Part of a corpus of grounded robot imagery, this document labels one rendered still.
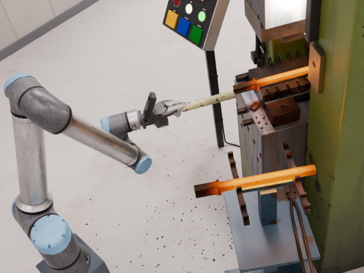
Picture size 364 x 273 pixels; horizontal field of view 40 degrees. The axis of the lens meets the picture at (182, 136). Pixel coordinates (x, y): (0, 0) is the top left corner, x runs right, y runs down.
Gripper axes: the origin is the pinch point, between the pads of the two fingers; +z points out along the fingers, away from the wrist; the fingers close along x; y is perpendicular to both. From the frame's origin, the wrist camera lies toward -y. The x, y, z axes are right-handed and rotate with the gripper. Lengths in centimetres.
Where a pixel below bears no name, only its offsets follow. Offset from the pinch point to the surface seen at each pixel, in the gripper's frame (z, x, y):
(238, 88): 24.3, 1.3, -1.2
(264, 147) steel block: 28.3, 22.0, 16.4
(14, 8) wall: -100, -234, 65
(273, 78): 40.4, 0.7, -0.8
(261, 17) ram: 33, 9, -40
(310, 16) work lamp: 43, 27, -48
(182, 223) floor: -13, -7, 100
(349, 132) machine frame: 51, 48, -11
